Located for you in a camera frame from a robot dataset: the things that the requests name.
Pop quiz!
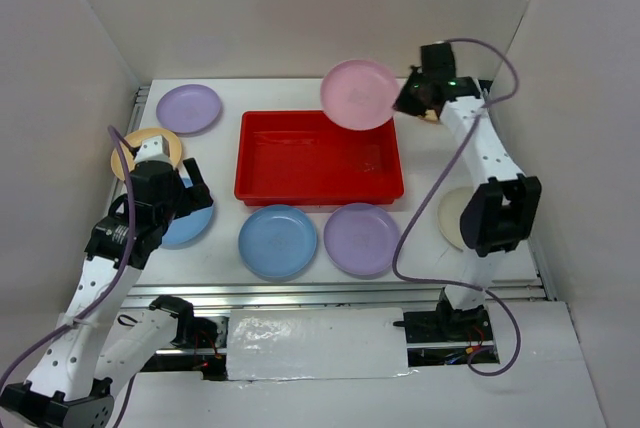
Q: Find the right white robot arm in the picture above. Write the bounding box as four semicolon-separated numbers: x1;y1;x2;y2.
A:
394;39;542;340

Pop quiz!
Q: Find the red plastic bin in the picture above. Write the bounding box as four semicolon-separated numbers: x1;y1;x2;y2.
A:
234;110;404;206

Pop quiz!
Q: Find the cream plate right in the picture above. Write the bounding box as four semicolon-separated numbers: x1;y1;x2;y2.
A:
437;187;474;251

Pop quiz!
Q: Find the blue plate left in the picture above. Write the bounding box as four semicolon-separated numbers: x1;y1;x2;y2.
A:
161;204;215;248

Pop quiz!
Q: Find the pink plate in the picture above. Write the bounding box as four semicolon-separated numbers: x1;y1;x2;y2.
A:
320;60;400;131

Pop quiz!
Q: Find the purple plate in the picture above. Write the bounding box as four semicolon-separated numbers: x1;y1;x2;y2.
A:
155;84;222;135
323;203;400;278

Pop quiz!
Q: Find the white foil cover panel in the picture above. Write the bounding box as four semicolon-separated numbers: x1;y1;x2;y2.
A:
226;308;409;381

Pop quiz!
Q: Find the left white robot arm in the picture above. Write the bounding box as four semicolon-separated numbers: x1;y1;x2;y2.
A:
1;158;213;427

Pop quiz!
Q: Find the blue plate front centre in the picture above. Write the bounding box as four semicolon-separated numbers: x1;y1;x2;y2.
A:
238;205;318;280

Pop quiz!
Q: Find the purple plate back left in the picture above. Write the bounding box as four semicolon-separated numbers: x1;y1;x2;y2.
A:
155;84;222;135

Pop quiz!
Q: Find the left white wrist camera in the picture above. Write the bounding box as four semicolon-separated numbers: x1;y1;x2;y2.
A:
134;135;171;165

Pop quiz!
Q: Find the orange plate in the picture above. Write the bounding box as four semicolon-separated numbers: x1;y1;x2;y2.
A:
110;127;182;181
419;109;440;124

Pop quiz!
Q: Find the blue plate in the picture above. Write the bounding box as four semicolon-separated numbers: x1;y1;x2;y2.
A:
238;205;318;280
161;204;215;248

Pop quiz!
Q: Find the purple plate front centre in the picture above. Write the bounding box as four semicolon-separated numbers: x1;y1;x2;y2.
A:
323;203;400;278

